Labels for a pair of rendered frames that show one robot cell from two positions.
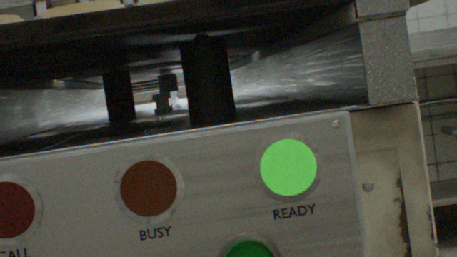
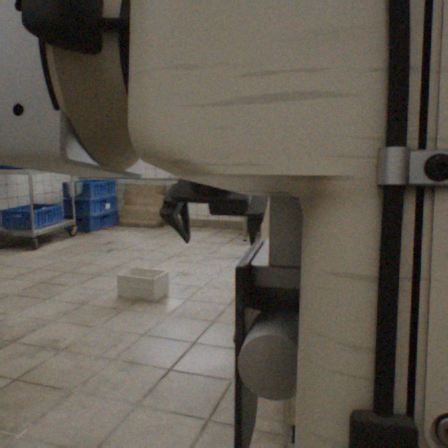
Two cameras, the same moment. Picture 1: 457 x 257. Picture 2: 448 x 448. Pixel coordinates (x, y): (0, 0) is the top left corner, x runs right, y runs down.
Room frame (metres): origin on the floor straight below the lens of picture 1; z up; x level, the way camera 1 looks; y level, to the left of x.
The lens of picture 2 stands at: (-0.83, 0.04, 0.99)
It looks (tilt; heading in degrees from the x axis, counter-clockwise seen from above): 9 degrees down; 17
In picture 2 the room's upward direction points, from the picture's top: straight up
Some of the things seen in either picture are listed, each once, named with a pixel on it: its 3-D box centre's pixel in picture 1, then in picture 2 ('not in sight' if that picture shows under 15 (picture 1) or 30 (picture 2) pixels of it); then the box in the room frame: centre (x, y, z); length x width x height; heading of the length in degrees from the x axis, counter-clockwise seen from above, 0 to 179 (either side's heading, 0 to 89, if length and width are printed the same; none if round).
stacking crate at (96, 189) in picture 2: not in sight; (90, 189); (4.03, 3.24, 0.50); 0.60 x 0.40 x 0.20; 0
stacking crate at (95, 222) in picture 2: not in sight; (91, 220); (4.03, 3.24, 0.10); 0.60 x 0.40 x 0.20; 176
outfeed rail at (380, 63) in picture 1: (248, 74); not in sight; (1.49, -0.05, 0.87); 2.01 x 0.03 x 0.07; 3
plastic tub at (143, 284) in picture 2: not in sight; (143, 283); (1.81, 1.39, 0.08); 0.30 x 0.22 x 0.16; 86
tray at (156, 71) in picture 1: (163, 67); not in sight; (1.48, 0.10, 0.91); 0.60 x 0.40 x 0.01; 3
